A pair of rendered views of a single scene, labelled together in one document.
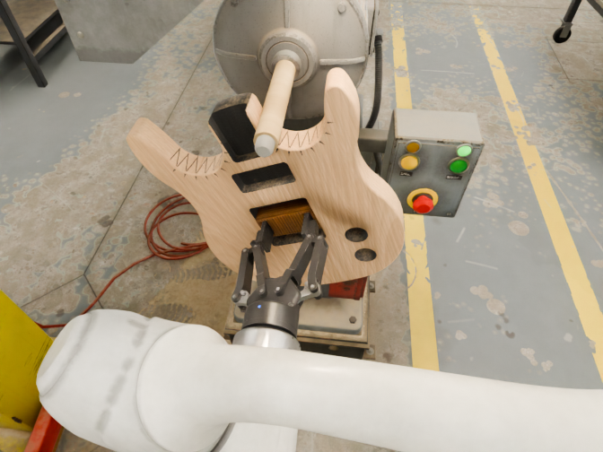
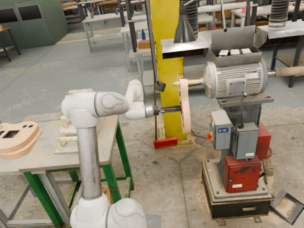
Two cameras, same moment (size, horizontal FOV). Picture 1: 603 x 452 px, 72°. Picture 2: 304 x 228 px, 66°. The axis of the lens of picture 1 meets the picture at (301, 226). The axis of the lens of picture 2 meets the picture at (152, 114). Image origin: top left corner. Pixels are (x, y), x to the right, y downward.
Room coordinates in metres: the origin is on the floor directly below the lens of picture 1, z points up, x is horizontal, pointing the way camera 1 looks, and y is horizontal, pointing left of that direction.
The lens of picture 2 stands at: (0.17, -1.42, 1.96)
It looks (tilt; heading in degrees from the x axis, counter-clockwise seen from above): 32 degrees down; 88
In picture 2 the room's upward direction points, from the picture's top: 8 degrees counter-clockwise
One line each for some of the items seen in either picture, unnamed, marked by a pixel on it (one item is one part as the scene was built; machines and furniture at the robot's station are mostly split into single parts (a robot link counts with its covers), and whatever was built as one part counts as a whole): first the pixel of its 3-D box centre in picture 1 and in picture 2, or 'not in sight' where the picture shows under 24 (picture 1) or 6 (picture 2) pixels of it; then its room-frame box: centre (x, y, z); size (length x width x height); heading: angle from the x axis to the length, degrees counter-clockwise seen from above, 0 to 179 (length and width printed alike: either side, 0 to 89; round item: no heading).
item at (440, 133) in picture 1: (407, 154); (228, 130); (0.71, -0.23, 0.99); 0.24 x 0.21 x 0.26; 174
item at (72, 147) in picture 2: not in sight; (75, 145); (-0.35, -0.05, 0.94); 0.27 x 0.15 x 0.01; 171
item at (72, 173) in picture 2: not in sight; (68, 163); (-0.63, 0.34, 0.45); 0.05 x 0.05 x 0.90; 84
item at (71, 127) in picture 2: not in sight; (80, 128); (-0.33, 0.10, 0.98); 0.27 x 0.16 x 0.09; 171
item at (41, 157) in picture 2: not in sight; (87, 172); (-0.38, 0.06, 0.55); 0.62 x 0.58 x 0.76; 174
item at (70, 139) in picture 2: not in sight; (68, 139); (-0.36, -0.10, 1.04); 0.20 x 0.03 x 0.03; 170
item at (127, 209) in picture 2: not in sight; (127, 218); (0.00, -0.66, 0.87); 0.18 x 0.16 x 0.22; 168
